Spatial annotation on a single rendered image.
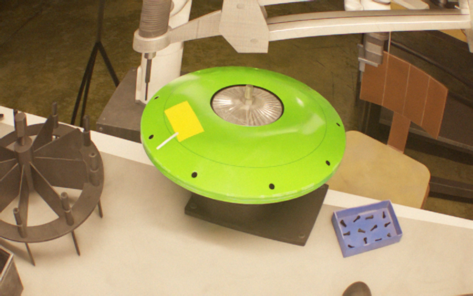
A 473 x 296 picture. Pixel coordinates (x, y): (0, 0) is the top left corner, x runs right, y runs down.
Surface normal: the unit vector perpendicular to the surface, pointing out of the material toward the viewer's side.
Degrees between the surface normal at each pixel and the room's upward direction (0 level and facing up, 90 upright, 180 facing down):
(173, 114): 17
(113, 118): 0
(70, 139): 86
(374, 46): 70
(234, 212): 90
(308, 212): 0
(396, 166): 0
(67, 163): 87
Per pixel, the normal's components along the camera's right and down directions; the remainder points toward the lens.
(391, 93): -0.39, 0.56
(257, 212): 0.36, 0.62
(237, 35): -0.02, 0.63
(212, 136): -0.02, -0.66
